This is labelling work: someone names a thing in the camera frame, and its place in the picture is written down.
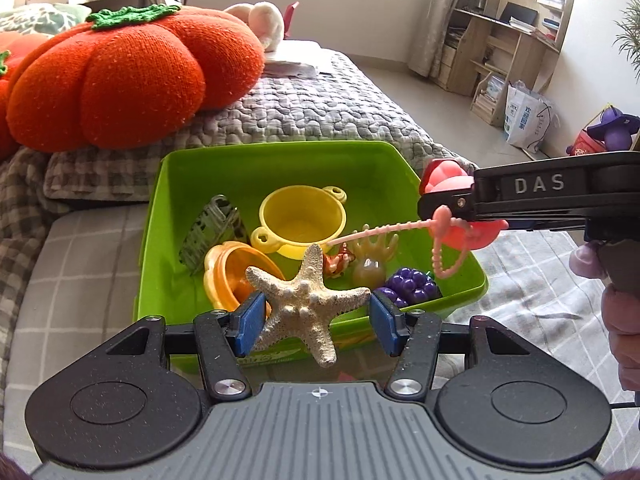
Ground grey quilted checked blanket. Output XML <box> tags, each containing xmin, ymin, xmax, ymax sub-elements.
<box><xmin>0</xmin><ymin>50</ymin><xmax>476</xmax><ymax>376</ymax></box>

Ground small red figurine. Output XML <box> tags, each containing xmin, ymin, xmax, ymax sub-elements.
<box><xmin>322</xmin><ymin>242</ymin><xmax>357</xmax><ymax>278</ymax></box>

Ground large orange pumpkin cushion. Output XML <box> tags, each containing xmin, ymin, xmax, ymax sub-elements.
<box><xmin>6</xmin><ymin>4</ymin><xmax>266</xmax><ymax>152</ymax></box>

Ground pink beaded strap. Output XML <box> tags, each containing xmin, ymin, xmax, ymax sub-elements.
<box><xmin>326</xmin><ymin>205</ymin><xmax>473</xmax><ymax>279</ymax></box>

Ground wooden desk shelf unit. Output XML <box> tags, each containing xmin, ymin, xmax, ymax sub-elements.
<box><xmin>432</xmin><ymin>0</ymin><xmax>576</xmax><ymax>128</ymax></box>

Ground green plastic box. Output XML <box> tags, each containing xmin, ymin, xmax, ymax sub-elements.
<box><xmin>132</xmin><ymin>140</ymin><xmax>489</xmax><ymax>372</ymax></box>

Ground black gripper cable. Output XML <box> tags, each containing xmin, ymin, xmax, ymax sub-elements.
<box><xmin>609</xmin><ymin>390</ymin><xmax>640</xmax><ymax>412</ymax></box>

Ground white papers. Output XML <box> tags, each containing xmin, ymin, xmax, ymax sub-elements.
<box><xmin>262</xmin><ymin>40</ymin><xmax>331</xmax><ymax>77</ymax></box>

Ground green patterned pillow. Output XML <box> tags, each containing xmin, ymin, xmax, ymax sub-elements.
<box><xmin>0</xmin><ymin>2</ymin><xmax>93</xmax><ymax>36</ymax></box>

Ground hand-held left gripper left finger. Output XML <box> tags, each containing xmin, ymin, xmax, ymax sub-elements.
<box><xmin>95</xmin><ymin>291</ymin><xmax>267</xmax><ymax>403</ymax></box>

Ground purple plush toy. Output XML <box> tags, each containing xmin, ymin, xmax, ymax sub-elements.
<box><xmin>565</xmin><ymin>105</ymin><xmax>640</xmax><ymax>156</ymax></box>

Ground beige curtain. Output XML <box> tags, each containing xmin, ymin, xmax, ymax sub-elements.
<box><xmin>407</xmin><ymin>0</ymin><xmax>488</xmax><ymax>78</ymax></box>

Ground grey grid-patterned sheet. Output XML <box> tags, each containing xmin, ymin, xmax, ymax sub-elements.
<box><xmin>0</xmin><ymin>205</ymin><xmax>631</xmax><ymax>471</ymax></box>

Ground pink white plush toy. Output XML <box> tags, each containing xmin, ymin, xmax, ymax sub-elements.
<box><xmin>222</xmin><ymin>1</ymin><xmax>286</xmax><ymax>53</ymax></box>

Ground black laptop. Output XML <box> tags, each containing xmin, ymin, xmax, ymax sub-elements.
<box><xmin>499</xmin><ymin>1</ymin><xmax>538</xmax><ymax>26</ymax></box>

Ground purple toy grapes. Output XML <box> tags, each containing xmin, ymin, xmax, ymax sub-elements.
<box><xmin>372</xmin><ymin>266</ymin><xmax>442</xmax><ymax>308</ymax></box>

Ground red chair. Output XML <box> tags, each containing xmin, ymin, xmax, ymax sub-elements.
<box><xmin>282</xmin><ymin>1</ymin><xmax>300</xmax><ymax>38</ymax></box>

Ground white shopping bag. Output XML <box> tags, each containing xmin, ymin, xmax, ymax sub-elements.
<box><xmin>504</xmin><ymin>81</ymin><xmax>556</xmax><ymax>155</ymax></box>

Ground small orange pumpkin cushion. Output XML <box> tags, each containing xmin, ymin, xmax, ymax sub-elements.
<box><xmin>0</xmin><ymin>30</ymin><xmax>26</xmax><ymax>158</ymax></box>

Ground amber hand-shaped rubber toy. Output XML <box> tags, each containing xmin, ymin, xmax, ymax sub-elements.
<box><xmin>342</xmin><ymin>224</ymin><xmax>401</xmax><ymax>288</ymax></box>

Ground green potted plant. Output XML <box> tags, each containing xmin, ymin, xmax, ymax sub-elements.
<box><xmin>612</xmin><ymin>0</ymin><xmax>640</xmax><ymax>83</ymax></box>

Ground red printed bag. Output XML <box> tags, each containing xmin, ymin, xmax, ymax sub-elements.
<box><xmin>570</xmin><ymin>127</ymin><xmax>613</xmax><ymax>161</ymax></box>

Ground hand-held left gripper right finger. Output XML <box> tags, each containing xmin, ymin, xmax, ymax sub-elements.
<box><xmin>369</xmin><ymin>290</ymin><xmax>538</xmax><ymax>403</ymax></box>

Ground person's right hand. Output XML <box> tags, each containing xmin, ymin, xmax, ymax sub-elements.
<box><xmin>569</xmin><ymin>241</ymin><xmax>640</xmax><ymax>393</ymax></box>

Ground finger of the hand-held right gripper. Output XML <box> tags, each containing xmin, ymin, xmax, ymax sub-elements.
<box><xmin>417</xmin><ymin>186</ymin><xmax>510</xmax><ymax>233</ymax></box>

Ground yellow toy pot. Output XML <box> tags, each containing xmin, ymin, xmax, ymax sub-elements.
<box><xmin>250</xmin><ymin>185</ymin><xmax>348</xmax><ymax>261</ymax></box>

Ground beige dried starfish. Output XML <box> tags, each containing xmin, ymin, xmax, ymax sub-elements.
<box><xmin>245</xmin><ymin>243</ymin><xmax>372</xmax><ymax>368</ymax></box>

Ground pink red plastic toy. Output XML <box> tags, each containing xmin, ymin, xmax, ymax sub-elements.
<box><xmin>419</xmin><ymin>158</ymin><xmax>501</xmax><ymax>252</ymax></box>

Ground orange toy pot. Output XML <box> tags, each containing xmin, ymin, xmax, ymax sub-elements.
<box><xmin>202</xmin><ymin>241</ymin><xmax>286</xmax><ymax>313</ymax></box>

